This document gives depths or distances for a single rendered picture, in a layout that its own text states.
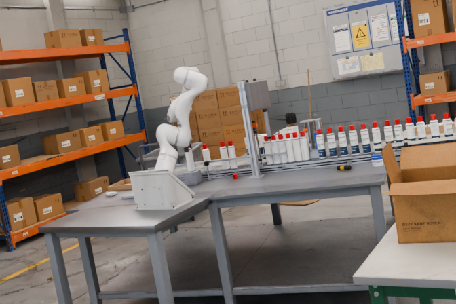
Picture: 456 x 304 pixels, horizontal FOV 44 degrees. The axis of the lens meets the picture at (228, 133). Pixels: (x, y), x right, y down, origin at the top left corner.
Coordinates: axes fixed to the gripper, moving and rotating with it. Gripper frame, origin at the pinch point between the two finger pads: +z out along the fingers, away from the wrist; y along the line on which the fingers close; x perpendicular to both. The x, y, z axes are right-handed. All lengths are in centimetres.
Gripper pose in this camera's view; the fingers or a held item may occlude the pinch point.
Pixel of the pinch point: (188, 148)
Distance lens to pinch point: 406.2
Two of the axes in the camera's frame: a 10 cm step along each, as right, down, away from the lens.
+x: -9.4, 1.3, 3.3
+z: 1.7, 9.8, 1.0
